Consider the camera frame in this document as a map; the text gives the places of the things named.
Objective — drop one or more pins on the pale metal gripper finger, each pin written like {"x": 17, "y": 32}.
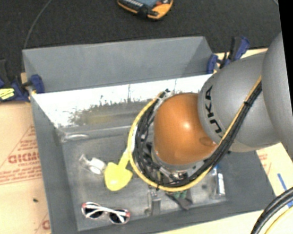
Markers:
{"x": 157, "y": 206}
{"x": 150, "y": 204}

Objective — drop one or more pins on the clear plastic bottle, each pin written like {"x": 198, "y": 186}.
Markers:
{"x": 219, "y": 183}

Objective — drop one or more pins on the yellow toy shovel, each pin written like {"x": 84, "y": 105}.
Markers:
{"x": 115, "y": 178}

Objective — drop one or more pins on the red white blue sunglasses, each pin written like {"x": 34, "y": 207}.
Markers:
{"x": 105, "y": 212}

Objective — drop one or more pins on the clear glass jar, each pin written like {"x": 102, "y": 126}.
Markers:
{"x": 95, "y": 165}

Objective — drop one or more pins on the grey metal bin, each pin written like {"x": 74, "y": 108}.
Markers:
{"x": 87, "y": 113}

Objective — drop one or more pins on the brown cardboard board red print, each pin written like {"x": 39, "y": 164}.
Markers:
{"x": 11, "y": 147}

